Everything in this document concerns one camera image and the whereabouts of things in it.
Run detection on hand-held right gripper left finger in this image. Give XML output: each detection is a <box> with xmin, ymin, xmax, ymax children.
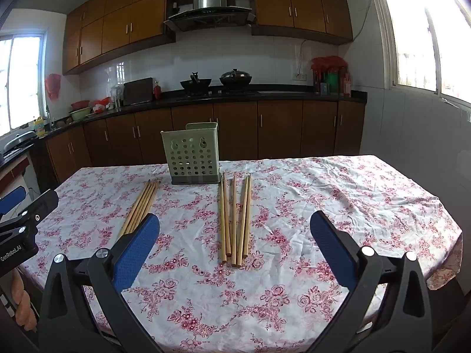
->
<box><xmin>39</xmin><ymin>213</ymin><xmax>162</xmax><ymax>353</ymax></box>

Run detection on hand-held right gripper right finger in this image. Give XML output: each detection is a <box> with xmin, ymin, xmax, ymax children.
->
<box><xmin>310</xmin><ymin>211</ymin><xmax>433</xmax><ymax>353</ymax></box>

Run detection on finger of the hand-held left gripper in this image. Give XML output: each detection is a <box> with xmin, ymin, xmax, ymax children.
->
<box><xmin>0</xmin><ymin>189</ymin><xmax>60</xmax><ymax>237</ymax></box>
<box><xmin>0</xmin><ymin>186</ymin><xmax>27</xmax><ymax>217</ymax></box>

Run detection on green perforated chopstick holder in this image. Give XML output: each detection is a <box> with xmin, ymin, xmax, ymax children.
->
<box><xmin>161</xmin><ymin>122</ymin><xmax>222</xmax><ymax>185</ymax></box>

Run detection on red bag over utensils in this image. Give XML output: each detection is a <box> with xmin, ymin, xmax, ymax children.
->
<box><xmin>310</xmin><ymin>56</ymin><xmax>346</xmax><ymax>71</ymax></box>

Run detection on person's left hand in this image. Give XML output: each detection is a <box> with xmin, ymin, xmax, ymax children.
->
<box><xmin>11</xmin><ymin>268</ymin><xmax>39</xmax><ymax>332</ymax></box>

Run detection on grey metal pan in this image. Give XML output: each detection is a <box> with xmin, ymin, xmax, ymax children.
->
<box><xmin>4</xmin><ymin>130</ymin><xmax>37</xmax><ymax>151</ymax></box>

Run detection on white red floral tablecloth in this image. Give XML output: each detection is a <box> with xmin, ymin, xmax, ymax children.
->
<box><xmin>16</xmin><ymin>154</ymin><xmax>463</xmax><ymax>353</ymax></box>

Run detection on green basin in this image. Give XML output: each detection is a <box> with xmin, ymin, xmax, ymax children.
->
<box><xmin>69</xmin><ymin>106</ymin><xmax>92</xmax><ymax>121</ymax></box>

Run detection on red and white bag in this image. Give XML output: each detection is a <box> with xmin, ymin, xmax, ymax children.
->
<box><xmin>92</xmin><ymin>97</ymin><xmax>113</xmax><ymax>113</ymax></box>

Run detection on red hanging plastic bag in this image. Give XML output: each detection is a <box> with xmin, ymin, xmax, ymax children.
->
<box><xmin>45</xmin><ymin>74</ymin><xmax>62</xmax><ymax>100</ymax></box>

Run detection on dark brown cutting board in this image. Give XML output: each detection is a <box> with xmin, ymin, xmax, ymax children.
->
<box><xmin>123</xmin><ymin>77</ymin><xmax>154</xmax><ymax>106</ymax></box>

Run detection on brown lower kitchen cabinets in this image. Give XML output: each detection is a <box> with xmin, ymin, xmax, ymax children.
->
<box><xmin>46</xmin><ymin>99</ymin><xmax>366</xmax><ymax>184</ymax></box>

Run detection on black kitchen countertop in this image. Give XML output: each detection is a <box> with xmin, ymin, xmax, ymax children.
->
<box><xmin>0</xmin><ymin>90</ymin><xmax>368</xmax><ymax>162</ymax></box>

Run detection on black wok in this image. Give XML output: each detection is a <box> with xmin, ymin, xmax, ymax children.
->
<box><xmin>180</xmin><ymin>71</ymin><xmax>213</xmax><ymax>89</ymax></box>

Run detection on black gas stove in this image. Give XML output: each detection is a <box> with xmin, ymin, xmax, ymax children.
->
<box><xmin>176</xmin><ymin>87</ymin><xmax>259</xmax><ymax>98</ymax></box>

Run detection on black pot with lid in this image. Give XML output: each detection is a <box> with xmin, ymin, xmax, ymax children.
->
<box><xmin>219</xmin><ymin>68</ymin><xmax>253</xmax><ymax>86</ymax></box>

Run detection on large kitchen window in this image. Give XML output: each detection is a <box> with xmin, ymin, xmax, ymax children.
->
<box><xmin>375</xmin><ymin>0</ymin><xmax>471</xmax><ymax>109</ymax></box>

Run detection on white power cable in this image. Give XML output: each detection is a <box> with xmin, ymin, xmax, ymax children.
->
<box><xmin>297</xmin><ymin>39</ymin><xmax>308</xmax><ymax>76</ymax></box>

